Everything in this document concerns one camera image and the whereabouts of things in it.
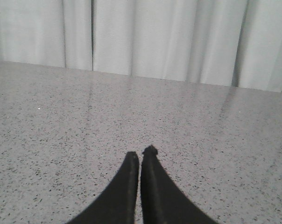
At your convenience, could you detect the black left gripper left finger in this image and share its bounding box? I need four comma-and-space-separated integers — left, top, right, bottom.
69, 152, 139, 224

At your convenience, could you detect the grey curtain backdrop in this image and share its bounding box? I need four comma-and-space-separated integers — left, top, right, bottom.
0, 0, 282, 92

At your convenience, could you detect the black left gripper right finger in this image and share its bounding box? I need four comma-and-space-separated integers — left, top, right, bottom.
141, 145, 216, 224

